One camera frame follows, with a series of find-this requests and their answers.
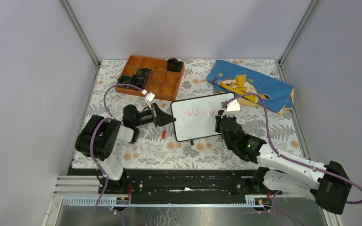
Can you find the aluminium frame post left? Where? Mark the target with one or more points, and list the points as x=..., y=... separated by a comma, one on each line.
x=79, y=31

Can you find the aluminium frame post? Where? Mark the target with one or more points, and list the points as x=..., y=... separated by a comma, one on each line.
x=79, y=31
x=306, y=16

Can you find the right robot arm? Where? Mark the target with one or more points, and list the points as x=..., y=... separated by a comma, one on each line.
x=326, y=184

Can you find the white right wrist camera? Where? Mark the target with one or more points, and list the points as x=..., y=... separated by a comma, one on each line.
x=231, y=106

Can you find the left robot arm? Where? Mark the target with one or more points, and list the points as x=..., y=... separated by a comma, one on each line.
x=98, y=138

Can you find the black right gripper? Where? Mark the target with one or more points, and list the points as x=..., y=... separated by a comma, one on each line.
x=218, y=117

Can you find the blue pikachu cloth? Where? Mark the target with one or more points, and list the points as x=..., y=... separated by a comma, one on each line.
x=228, y=77

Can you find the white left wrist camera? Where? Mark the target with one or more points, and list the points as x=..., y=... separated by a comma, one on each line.
x=148, y=97

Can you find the wooden compartment tray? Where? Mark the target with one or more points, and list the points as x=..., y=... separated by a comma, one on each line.
x=160, y=76

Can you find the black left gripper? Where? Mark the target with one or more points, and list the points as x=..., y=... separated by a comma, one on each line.
x=159, y=117

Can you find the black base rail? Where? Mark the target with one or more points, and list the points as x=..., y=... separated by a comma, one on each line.
x=193, y=188

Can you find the floral tablecloth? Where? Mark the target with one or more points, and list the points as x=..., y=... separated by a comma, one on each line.
x=152, y=152

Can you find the white whiteboard black frame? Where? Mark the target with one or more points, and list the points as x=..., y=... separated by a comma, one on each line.
x=195, y=117

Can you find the aluminium frame post right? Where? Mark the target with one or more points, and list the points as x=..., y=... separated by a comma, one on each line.
x=306, y=16

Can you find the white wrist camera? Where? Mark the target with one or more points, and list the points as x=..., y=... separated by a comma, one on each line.
x=231, y=106
x=148, y=97

